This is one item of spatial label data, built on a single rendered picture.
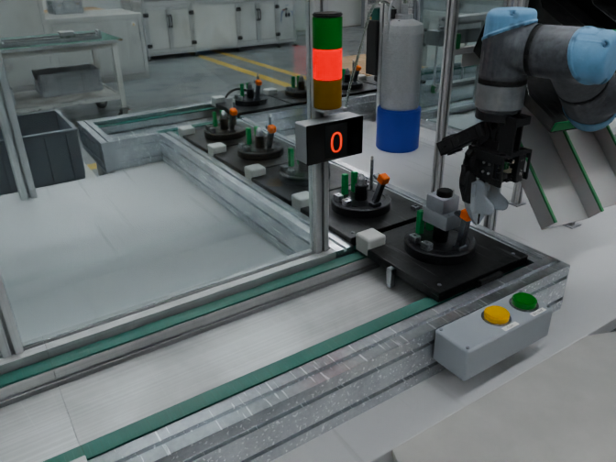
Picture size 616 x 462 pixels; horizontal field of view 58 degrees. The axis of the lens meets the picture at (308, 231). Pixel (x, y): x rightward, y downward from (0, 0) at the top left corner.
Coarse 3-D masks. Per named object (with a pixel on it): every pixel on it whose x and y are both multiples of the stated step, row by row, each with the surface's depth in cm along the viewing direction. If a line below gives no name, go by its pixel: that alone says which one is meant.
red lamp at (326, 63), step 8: (320, 56) 92; (328, 56) 92; (336, 56) 92; (320, 64) 93; (328, 64) 92; (336, 64) 93; (320, 72) 93; (328, 72) 93; (336, 72) 93; (320, 80) 94; (328, 80) 93
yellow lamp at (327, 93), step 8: (336, 80) 94; (320, 88) 94; (328, 88) 94; (336, 88) 95; (320, 96) 95; (328, 96) 95; (336, 96) 95; (320, 104) 96; (328, 104) 95; (336, 104) 96
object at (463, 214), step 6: (462, 210) 102; (462, 216) 102; (468, 216) 101; (462, 222) 103; (468, 222) 103; (462, 228) 103; (468, 228) 104; (462, 234) 104; (456, 240) 105; (462, 240) 104
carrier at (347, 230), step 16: (352, 176) 131; (336, 192) 133; (352, 192) 132; (368, 192) 132; (384, 192) 132; (336, 208) 126; (352, 208) 124; (368, 208) 124; (384, 208) 125; (400, 208) 129; (336, 224) 122; (352, 224) 122; (368, 224) 122; (384, 224) 121; (400, 224) 122; (352, 240) 116
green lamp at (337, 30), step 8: (320, 24) 90; (328, 24) 89; (336, 24) 90; (320, 32) 90; (328, 32) 90; (336, 32) 90; (320, 40) 91; (328, 40) 91; (336, 40) 91; (320, 48) 91; (328, 48) 91; (336, 48) 92
